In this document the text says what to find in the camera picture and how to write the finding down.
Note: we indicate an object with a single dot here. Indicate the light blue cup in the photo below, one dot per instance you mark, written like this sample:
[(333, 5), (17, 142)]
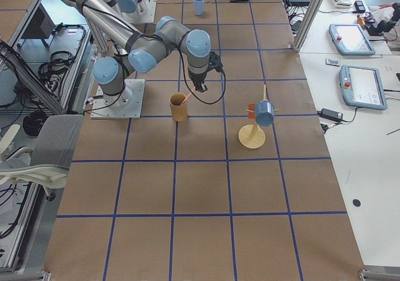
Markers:
[(199, 6)]

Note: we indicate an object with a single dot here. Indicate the wooden mug tree stand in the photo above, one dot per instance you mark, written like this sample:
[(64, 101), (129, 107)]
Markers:
[(252, 135)]

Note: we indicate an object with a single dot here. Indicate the black power adapter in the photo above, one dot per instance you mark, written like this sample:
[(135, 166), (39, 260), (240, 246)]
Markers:
[(330, 115)]

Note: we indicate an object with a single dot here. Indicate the orange mug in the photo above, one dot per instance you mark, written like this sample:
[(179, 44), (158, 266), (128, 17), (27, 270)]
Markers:
[(250, 111)]

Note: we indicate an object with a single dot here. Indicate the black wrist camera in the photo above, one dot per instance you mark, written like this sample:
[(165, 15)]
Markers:
[(214, 62)]

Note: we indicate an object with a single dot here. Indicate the pink chopstick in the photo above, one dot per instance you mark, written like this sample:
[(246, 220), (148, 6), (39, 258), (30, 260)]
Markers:
[(190, 94)]

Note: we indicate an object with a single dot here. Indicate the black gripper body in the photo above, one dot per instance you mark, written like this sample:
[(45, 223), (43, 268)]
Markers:
[(197, 78)]

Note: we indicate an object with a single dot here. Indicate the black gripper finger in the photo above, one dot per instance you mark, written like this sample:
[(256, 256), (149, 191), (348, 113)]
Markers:
[(201, 87)]

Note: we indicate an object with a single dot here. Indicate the bamboo cylinder holder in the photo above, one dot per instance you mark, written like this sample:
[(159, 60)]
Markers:
[(179, 107)]

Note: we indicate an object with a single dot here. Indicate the aluminium frame post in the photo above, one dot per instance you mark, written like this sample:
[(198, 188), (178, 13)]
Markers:
[(306, 24)]

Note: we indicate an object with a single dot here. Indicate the teach pendant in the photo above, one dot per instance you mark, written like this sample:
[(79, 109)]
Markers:
[(362, 87), (350, 40)]

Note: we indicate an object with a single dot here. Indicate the teach pendant far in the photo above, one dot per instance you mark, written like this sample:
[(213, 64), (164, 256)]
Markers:
[(350, 40)]

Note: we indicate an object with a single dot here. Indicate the blue mug on tree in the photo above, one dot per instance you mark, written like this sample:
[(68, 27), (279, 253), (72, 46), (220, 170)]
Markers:
[(264, 113)]

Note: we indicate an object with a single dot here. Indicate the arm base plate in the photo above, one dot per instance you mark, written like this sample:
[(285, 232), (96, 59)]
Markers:
[(127, 105), (148, 17)]

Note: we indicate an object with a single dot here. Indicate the grey office chair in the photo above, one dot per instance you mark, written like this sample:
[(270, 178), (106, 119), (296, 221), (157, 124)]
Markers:
[(47, 163)]

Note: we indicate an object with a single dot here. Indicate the teach pendant near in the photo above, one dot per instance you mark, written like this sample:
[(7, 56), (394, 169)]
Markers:
[(362, 87)]

